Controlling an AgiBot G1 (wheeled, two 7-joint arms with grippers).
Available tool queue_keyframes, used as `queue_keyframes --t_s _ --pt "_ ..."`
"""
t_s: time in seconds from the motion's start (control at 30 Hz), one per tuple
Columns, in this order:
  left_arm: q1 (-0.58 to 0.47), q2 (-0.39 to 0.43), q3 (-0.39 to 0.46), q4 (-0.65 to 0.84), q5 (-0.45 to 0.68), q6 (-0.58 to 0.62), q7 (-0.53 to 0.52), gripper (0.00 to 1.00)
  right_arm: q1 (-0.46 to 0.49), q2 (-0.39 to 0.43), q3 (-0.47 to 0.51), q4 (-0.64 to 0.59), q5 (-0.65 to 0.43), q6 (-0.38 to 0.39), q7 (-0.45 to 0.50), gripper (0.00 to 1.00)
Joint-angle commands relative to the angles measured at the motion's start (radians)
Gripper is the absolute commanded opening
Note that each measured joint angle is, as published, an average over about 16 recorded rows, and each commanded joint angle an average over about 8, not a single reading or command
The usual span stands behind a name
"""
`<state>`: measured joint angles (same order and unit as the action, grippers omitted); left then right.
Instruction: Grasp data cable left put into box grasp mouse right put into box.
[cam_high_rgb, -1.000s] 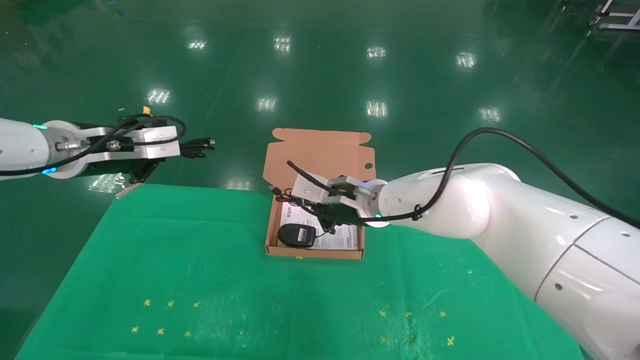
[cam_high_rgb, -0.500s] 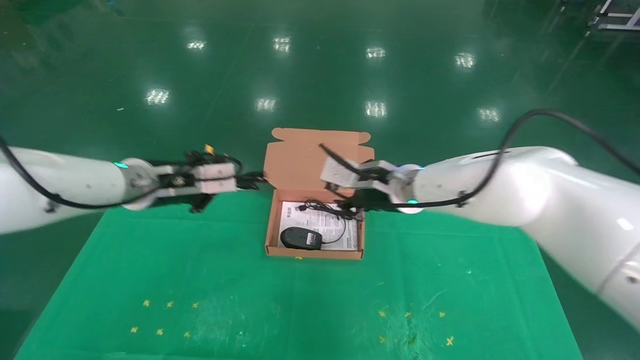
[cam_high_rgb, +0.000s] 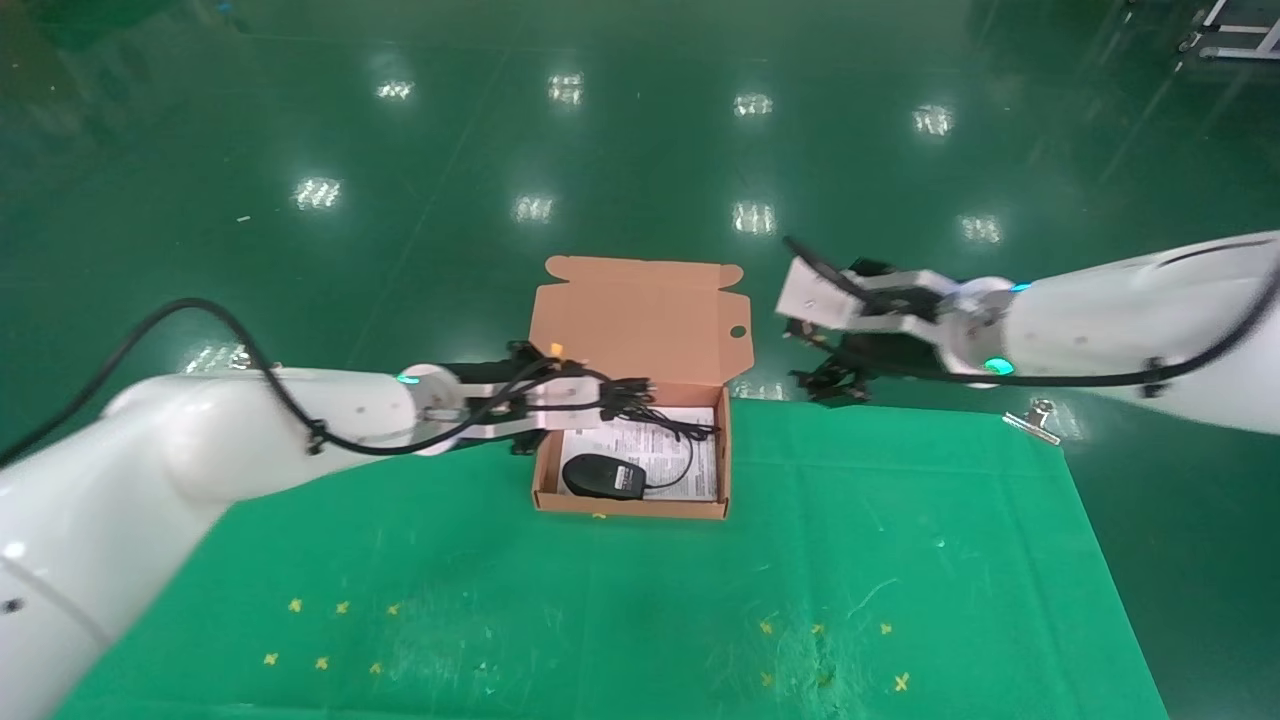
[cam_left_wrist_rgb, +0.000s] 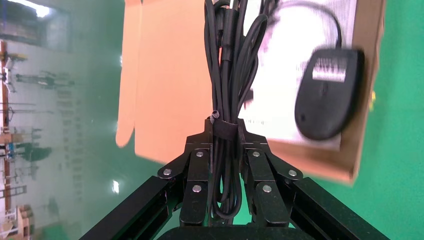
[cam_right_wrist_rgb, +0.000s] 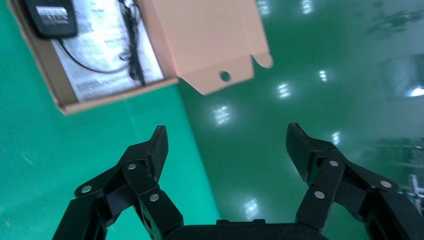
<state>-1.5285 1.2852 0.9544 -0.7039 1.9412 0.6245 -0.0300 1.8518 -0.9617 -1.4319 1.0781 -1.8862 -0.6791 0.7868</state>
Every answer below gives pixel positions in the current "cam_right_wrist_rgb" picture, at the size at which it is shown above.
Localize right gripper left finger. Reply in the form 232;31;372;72
52;125;184;240

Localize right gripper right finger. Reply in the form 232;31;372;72
285;123;424;240

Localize black data cable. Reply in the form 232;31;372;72
117;0;147;86

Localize black wired mouse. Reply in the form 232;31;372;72
23;0;133;75

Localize orange cardboard box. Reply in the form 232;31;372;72
8;0;274;116

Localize white printed instruction sheet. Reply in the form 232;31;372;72
51;0;166;104

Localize white metal equipment frame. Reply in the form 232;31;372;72
408;173;424;217

